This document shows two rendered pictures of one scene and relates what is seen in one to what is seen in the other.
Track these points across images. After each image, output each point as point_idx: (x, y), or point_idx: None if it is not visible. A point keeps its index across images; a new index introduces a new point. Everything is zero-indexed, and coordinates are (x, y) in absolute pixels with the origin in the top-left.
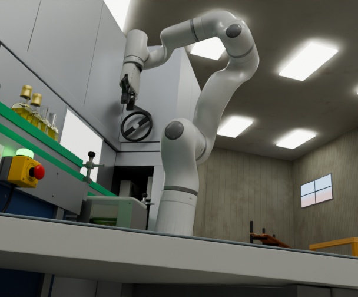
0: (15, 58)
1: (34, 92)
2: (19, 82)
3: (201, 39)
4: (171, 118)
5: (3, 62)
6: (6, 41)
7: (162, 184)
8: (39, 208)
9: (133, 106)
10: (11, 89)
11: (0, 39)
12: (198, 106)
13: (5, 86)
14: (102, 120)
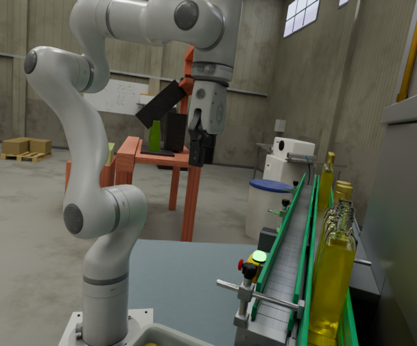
0: None
1: None
2: None
3: (112, 38)
4: None
5: (408, 147)
6: None
7: (128, 266)
8: None
9: (189, 157)
10: (409, 182)
11: (415, 115)
12: (107, 160)
13: (403, 183)
14: None
